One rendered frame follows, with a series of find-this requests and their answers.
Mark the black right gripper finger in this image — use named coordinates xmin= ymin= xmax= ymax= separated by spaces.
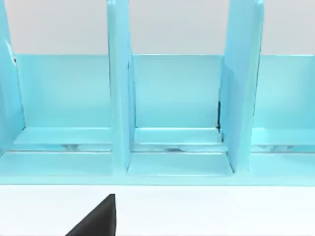
xmin=64 ymin=193 xmax=118 ymax=236

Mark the light blue upright rack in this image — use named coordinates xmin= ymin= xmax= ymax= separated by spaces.
xmin=0 ymin=0 xmax=315 ymax=186

